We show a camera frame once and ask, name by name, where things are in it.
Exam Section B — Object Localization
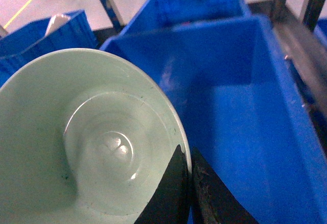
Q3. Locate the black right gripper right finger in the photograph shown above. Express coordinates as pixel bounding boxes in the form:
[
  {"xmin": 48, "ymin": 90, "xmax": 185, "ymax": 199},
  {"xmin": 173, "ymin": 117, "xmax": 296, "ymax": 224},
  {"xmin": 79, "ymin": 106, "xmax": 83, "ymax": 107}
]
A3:
[{"xmin": 192, "ymin": 147, "xmax": 258, "ymax": 223}]

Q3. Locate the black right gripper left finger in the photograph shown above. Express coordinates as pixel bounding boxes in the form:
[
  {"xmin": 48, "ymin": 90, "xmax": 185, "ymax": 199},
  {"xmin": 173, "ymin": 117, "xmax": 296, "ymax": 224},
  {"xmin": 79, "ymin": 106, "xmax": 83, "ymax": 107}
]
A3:
[{"xmin": 136, "ymin": 145, "xmax": 190, "ymax": 223}]

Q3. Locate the light green bowl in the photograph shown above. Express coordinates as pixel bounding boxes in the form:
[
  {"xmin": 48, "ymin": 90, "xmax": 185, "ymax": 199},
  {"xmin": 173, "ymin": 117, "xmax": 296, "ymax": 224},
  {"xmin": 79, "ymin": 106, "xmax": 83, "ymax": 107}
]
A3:
[{"xmin": 1, "ymin": 49, "xmax": 192, "ymax": 223}]

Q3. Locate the large open blue bin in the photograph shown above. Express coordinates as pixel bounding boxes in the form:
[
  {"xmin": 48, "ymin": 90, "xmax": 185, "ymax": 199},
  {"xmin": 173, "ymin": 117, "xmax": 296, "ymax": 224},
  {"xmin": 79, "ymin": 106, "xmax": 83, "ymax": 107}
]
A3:
[{"xmin": 101, "ymin": 16, "xmax": 326, "ymax": 223}]

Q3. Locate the blue bin behind open bin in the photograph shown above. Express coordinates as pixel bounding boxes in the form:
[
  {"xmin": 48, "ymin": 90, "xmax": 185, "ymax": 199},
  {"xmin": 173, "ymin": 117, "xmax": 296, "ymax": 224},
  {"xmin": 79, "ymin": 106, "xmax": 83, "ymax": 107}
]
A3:
[{"xmin": 121, "ymin": 0, "xmax": 251, "ymax": 35}]

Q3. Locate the far left blue bin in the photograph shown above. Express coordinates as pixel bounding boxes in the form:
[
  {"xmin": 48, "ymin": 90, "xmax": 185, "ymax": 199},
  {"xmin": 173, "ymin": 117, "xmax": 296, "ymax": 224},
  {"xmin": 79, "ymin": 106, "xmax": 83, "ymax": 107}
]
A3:
[{"xmin": 1, "ymin": 10, "xmax": 98, "ymax": 85}]

